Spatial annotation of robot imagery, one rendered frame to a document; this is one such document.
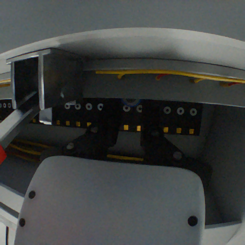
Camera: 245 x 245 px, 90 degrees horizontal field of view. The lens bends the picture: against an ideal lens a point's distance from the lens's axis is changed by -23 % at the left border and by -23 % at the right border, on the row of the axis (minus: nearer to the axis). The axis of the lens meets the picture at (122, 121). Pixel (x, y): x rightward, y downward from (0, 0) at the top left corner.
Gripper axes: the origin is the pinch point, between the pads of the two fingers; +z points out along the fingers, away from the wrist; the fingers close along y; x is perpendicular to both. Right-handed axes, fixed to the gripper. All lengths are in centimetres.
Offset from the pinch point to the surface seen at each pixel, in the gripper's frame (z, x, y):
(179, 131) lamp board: 6.7, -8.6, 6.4
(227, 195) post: -3.7, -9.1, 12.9
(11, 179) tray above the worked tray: -5.0, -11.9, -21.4
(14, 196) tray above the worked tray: -8.2, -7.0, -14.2
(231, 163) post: 0.0, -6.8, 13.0
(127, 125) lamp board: 7.0, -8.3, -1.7
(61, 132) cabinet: 9.4, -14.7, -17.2
